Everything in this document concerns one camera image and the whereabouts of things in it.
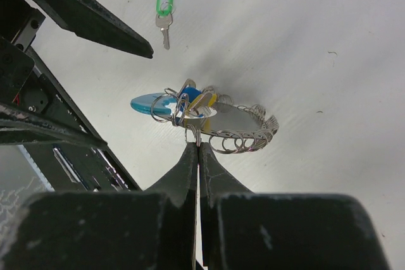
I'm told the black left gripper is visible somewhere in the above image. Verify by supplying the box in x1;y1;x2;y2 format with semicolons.
1;0;154;149

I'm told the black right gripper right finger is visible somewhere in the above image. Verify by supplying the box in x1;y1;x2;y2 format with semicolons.
199;143;389;269

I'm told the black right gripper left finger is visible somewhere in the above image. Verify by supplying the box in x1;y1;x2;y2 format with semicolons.
1;144;199;269

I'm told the metal key organizer blue handle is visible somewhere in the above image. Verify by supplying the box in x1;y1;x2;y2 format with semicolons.
130;78;279;154

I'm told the blue tag key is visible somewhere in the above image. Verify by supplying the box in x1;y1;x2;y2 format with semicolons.
176;85;201;115

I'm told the yellow tag key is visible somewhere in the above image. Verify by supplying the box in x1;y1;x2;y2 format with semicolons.
186;92;217;132

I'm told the green tag key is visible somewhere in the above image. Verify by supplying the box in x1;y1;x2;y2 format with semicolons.
155;0;174;50

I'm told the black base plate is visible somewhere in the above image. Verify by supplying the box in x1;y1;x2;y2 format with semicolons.
18;144;140;192

